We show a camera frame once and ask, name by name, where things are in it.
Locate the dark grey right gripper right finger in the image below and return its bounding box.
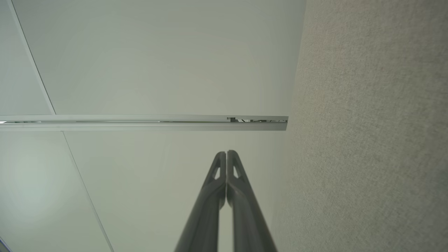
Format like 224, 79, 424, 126
226, 150, 278, 252

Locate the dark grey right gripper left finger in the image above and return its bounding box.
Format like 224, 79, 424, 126
174, 151, 226, 252

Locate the grey metal partition post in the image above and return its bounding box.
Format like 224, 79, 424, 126
0, 115, 289, 132

